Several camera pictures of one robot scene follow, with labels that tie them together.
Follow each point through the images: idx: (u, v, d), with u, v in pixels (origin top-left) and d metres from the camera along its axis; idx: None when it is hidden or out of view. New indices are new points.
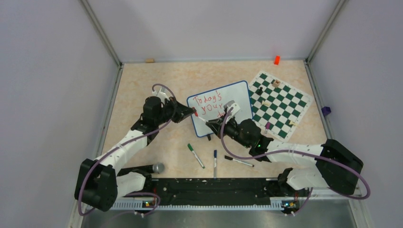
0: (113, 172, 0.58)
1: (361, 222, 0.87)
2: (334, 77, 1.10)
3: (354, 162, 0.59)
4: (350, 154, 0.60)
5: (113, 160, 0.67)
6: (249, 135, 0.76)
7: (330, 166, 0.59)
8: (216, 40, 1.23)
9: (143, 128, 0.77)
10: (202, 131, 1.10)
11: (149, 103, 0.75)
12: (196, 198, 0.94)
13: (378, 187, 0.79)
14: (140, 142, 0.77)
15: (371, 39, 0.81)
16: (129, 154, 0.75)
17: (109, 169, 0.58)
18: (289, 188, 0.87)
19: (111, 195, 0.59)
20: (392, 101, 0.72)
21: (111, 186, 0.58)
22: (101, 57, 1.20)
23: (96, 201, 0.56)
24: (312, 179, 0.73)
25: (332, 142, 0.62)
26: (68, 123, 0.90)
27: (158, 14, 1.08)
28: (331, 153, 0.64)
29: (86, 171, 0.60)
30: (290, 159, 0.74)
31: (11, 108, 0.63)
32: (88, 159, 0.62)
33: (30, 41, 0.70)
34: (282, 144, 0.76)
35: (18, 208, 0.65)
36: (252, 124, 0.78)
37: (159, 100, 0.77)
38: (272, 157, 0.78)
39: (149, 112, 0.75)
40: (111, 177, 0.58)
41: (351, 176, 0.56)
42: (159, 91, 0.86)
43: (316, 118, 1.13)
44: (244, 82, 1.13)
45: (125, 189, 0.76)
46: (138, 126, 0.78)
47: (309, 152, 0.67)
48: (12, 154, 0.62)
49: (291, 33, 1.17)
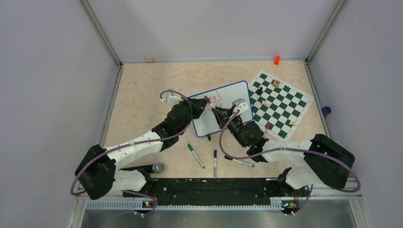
0: (112, 168, 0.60)
1: (361, 222, 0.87)
2: (334, 77, 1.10)
3: (340, 154, 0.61)
4: (337, 147, 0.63)
5: (119, 156, 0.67)
6: (251, 137, 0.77)
7: (319, 160, 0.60)
8: (217, 40, 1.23)
9: (163, 134, 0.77)
10: (202, 131, 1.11)
11: (174, 113, 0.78)
12: (196, 198, 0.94)
13: (379, 187, 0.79)
14: (155, 146, 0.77)
15: (371, 39, 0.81)
16: (138, 154, 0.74)
17: (110, 165, 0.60)
18: (290, 188, 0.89)
19: (105, 188, 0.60)
20: (392, 101, 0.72)
21: (108, 181, 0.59)
22: (101, 57, 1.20)
23: (88, 187, 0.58)
24: (308, 177, 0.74)
25: (319, 137, 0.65)
26: (68, 123, 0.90)
27: (159, 14, 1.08)
28: (321, 147, 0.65)
29: (92, 156, 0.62)
30: (283, 157, 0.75)
31: (11, 108, 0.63)
32: (98, 145, 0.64)
33: (29, 40, 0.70)
34: (275, 143, 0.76)
35: (17, 208, 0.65)
36: (255, 127, 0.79)
37: (186, 112, 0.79)
38: (268, 157, 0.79)
39: (171, 121, 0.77)
40: (109, 174, 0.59)
41: (342, 170, 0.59)
42: (169, 96, 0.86)
43: (315, 118, 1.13)
44: (244, 82, 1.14)
45: (123, 185, 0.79)
46: (159, 130, 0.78)
47: (299, 148, 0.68)
48: (12, 154, 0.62)
49: (291, 33, 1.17)
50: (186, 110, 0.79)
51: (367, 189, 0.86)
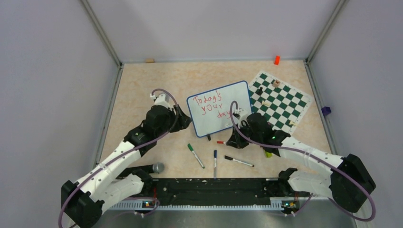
0: (90, 201, 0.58)
1: (361, 222, 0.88)
2: (334, 77, 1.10)
3: (368, 182, 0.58)
4: (367, 174, 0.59)
5: (94, 185, 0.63)
6: (253, 123, 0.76)
7: (344, 181, 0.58)
8: (217, 40, 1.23)
9: (137, 140, 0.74)
10: (201, 131, 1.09)
11: (153, 111, 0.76)
12: (196, 198, 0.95)
13: (378, 188, 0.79)
14: (131, 156, 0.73)
15: (371, 39, 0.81)
16: (117, 173, 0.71)
17: (86, 197, 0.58)
18: (288, 187, 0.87)
19: (95, 216, 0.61)
20: (392, 101, 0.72)
21: (94, 210, 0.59)
22: (101, 57, 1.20)
23: (78, 221, 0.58)
24: (316, 187, 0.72)
25: (353, 158, 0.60)
26: (68, 123, 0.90)
27: (159, 13, 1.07)
28: (349, 168, 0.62)
29: (66, 194, 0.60)
30: (301, 161, 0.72)
31: (11, 106, 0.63)
32: (70, 181, 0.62)
33: (29, 39, 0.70)
34: (298, 144, 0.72)
35: (17, 208, 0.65)
36: (256, 114, 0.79)
37: (165, 112, 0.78)
38: (283, 153, 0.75)
39: (151, 121, 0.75)
40: (88, 206, 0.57)
41: (359, 195, 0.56)
42: (162, 95, 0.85)
43: (316, 118, 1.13)
44: (244, 82, 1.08)
45: (118, 197, 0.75)
46: (132, 136, 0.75)
47: (326, 161, 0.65)
48: (12, 153, 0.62)
49: (291, 33, 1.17)
50: (164, 110, 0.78)
51: None
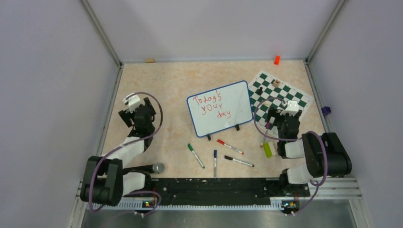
0: (119, 163, 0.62)
1: (361, 222, 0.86)
2: (334, 77, 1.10)
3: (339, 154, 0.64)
4: (340, 147, 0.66)
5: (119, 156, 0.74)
6: (286, 127, 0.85)
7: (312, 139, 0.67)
8: (217, 40, 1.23)
9: (139, 135, 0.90)
10: (202, 131, 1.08)
11: (139, 113, 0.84)
12: (196, 198, 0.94)
13: (379, 187, 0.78)
14: (139, 145, 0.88)
15: (371, 38, 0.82)
16: (129, 155, 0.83)
17: (116, 161, 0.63)
18: (286, 182, 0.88)
19: (118, 191, 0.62)
20: (392, 100, 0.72)
21: (119, 180, 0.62)
22: (101, 56, 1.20)
23: (104, 197, 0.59)
24: (303, 171, 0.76)
25: (331, 135, 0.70)
26: (68, 122, 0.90)
27: (159, 13, 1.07)
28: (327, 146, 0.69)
29: (92, 166, 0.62)
30: (296, 151, 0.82)
31: (11, 106, 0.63)
32: (93, 156, 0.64)
33: (29, 40, 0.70)
34: None
35: (16, 208, 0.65)
36: (293, 121, 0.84)
37: (148, 110, 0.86)
38: (288, 149, 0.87)
39: (141, 121, 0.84)
40: (119, 169, 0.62)
41: (316, 145, 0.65)
42: (132, 98, 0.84)
43: (315, 118, 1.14)
44: (244, 82, 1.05)
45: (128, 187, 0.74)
46: (133, 133, 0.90)
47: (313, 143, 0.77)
48: (11, 153, 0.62)
49: (292, 33, 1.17)
50: (148, 110, 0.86)
51: (366, 189, 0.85)
